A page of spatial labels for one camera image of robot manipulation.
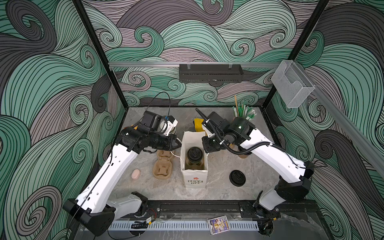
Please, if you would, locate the pink oval soap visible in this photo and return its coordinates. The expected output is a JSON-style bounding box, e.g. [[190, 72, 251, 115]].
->
[[131, 169, 141, 180]]

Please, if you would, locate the green paper coffee cup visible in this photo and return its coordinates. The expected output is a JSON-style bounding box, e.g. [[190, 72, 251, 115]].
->
[[185, 160, 205, 170]]

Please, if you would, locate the stack of pulp cup carriers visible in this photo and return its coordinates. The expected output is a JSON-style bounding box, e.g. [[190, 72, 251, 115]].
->
[[153, 150, 174, 180]]

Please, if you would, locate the small picture card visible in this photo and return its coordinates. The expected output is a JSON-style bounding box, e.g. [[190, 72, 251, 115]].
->
[[207, 216, 231, 235]]

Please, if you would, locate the black wall shelf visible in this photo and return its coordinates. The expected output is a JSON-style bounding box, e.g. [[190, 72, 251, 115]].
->
[[179, 64, 244, 83]]

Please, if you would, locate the stack of paper cups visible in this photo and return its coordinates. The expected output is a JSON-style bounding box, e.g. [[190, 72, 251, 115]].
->
[[170, 128, 177, 135]]

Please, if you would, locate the white paper takeout bag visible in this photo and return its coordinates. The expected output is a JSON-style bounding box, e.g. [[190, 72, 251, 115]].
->
[[178, 131, 208, 189]]

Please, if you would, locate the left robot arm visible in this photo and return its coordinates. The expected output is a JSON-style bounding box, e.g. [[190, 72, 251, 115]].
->
[[63, 127, 182, 237]]

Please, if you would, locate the wrapped straws bundle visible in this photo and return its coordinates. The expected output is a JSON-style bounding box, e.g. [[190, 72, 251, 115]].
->
[[233, 95, 257, 121]]

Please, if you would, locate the clear acrylic wall holder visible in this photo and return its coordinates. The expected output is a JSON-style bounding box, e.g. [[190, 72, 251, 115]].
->
[[272, 60, 315, 109]]

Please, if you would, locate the yellow napkin stack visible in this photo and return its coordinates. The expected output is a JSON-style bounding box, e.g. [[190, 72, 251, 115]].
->
[[193, 118, 205, 132]]

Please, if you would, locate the white slotted cable duct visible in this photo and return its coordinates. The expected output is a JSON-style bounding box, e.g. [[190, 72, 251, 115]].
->
[[109, 221, 259, 232]]

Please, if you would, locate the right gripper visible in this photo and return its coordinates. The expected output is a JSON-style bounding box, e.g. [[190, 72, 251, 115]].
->
[[201, 131, 231, 152]]

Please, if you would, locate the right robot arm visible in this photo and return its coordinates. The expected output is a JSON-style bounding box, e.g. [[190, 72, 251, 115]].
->
[[197, 110, 315, 212]]

